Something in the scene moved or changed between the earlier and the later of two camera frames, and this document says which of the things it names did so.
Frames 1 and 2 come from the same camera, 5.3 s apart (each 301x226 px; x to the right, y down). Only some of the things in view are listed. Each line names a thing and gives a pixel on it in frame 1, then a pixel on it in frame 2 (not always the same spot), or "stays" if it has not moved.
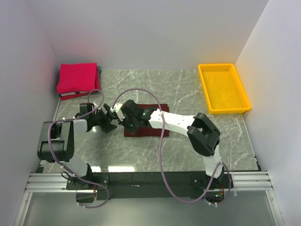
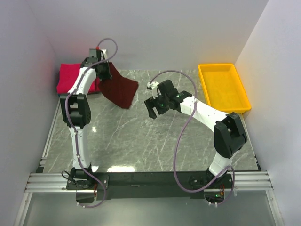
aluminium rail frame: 252,181 stays
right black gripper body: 130,123 → 162,101
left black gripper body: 100,119 → 105,72
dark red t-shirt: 146,131 → 118,90
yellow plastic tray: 223,89 stays
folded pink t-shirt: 78,77 stays
